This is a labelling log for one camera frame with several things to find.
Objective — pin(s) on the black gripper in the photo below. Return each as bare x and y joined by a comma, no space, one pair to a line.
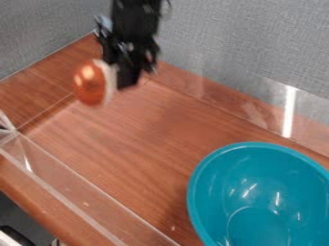
126,35

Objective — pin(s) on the brown white toy mushroom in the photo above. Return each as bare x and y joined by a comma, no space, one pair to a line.
95,83

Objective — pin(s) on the blue plastic bowl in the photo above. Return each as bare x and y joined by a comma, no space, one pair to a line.
258,194

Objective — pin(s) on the clear acrylic left barrier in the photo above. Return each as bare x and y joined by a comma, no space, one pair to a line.
42,84

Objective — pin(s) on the clear acrylic barrier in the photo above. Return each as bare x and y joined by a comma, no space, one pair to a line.
79,212
42,84
281,111

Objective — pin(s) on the clear acrylic front barrier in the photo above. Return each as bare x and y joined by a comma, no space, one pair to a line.
79,212

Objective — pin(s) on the clear acrylic back barrier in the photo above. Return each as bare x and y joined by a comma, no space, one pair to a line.
281,111

